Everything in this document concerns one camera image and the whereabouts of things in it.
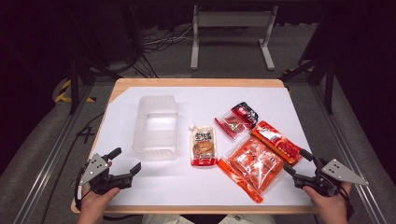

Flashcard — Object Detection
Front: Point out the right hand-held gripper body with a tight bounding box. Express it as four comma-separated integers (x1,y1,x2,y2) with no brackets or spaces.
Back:
293,158,370,198

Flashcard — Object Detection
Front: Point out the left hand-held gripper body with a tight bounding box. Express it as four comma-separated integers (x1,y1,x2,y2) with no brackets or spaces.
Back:
79,152,134,196

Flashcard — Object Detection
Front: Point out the narrow orange seasoning packet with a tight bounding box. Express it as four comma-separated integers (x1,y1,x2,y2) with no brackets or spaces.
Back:
249,119,303,166

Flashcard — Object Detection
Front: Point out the large orange sachet packet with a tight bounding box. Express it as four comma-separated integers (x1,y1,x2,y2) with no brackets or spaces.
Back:
217,135,285,204

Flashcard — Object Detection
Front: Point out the clear plastic container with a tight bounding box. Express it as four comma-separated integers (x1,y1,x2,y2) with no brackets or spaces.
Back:
132,94,180,161

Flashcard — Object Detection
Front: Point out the red and black sauce packet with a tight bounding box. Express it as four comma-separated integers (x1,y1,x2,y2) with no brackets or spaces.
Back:
213,101,260,141

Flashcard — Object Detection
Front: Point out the person's right hand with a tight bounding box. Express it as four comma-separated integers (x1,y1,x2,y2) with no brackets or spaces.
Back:
303,182,353,219

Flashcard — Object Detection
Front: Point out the person's left hand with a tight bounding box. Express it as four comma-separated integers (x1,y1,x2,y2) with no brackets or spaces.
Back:
78,186,121,219

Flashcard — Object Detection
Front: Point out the white table mat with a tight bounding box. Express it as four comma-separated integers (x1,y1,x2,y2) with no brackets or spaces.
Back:
98,86,314,207

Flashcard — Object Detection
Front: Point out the spout pouch with red base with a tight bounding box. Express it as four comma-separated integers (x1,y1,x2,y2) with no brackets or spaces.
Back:
189,123,219,168

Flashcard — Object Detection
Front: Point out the black metal stand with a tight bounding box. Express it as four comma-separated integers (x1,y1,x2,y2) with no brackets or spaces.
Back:
279,46,336,115
65,0,123,115

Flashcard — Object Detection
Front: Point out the white metal stand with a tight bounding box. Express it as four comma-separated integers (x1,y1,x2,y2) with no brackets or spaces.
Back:
190,4,279,71

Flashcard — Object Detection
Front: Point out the aluminium rail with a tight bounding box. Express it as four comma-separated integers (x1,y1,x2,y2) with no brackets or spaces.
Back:
11,83,95,224
311,84,388,224

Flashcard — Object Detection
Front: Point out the black floor cable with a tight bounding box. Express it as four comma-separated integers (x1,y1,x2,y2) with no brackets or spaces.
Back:
39,113,106,224

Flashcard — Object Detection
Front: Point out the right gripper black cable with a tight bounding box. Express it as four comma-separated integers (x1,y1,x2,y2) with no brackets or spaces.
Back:
338,186,355,220

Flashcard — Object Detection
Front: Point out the bundle of floor cables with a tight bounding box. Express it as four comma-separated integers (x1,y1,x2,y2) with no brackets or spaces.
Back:
141,25,194,53

